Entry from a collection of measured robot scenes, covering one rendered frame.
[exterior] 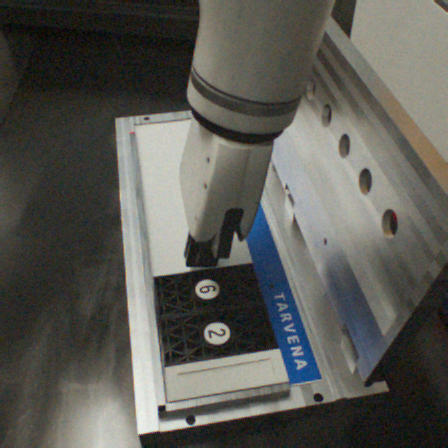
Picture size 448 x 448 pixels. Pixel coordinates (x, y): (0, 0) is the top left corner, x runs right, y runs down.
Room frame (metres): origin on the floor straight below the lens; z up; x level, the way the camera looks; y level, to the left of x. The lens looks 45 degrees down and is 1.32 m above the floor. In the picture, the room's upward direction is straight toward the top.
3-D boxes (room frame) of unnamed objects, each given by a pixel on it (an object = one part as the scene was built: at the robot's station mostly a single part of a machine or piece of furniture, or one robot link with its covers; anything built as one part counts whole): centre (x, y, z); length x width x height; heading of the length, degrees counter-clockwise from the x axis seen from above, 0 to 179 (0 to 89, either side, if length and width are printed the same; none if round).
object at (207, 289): (0.30, 0.01, 0.93); 0.10 x 0.05 x 0.01; 100
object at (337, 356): (0.40, 0.00, 0.92); 0.44 x 0.21 x 0.04; 10
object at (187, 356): (0.25, 0.00, 0.93); 0.10 x 0.05 x 0.01; 100
